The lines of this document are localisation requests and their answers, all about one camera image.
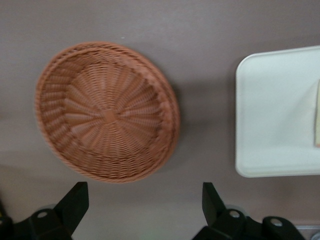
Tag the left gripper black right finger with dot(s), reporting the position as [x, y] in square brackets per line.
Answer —
[216, 212]

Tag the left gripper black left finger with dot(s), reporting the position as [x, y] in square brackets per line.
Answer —
[72, 207]

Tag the triangular sandwich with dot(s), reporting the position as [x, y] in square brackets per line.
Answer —
[317, 112]

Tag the brown round wicker basket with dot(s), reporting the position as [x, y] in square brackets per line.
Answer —
[107, 115]

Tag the cream rectangular plastic tray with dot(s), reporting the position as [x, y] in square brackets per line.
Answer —
[275, 112]

